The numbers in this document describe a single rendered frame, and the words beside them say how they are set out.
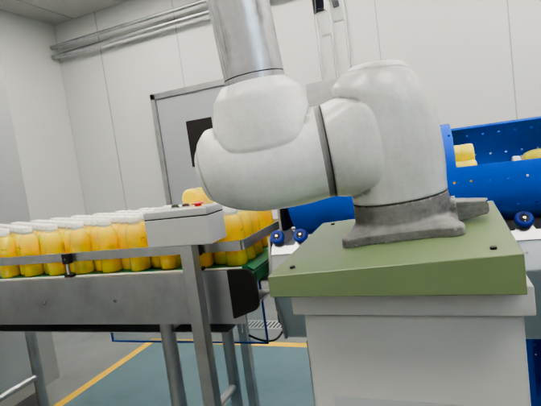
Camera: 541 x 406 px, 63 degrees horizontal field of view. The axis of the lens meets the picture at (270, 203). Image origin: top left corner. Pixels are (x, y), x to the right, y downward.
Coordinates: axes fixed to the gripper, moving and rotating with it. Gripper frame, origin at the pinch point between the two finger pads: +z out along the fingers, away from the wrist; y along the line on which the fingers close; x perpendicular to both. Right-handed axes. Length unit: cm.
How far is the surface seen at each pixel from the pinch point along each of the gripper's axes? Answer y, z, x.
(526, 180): 24, 54, 29
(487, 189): 20, 54, 21
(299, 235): -4, 55, -25
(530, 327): 19, 94, 24
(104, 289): -21, 56, -90
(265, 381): -106, 151, -55
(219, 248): -5, 52, -49
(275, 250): -7, 58, -33
